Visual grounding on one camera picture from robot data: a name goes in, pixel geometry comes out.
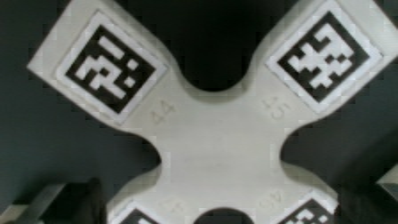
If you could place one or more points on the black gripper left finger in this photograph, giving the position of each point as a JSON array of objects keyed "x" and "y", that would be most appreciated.
[{"x": 68, "y": 204}]

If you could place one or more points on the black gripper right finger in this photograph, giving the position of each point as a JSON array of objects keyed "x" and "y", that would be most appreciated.
[{"x": 368, "y": 205}]

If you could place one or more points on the white cross-shaped table base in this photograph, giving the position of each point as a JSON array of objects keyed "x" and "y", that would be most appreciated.
[{"x": 217, "y": 131}]

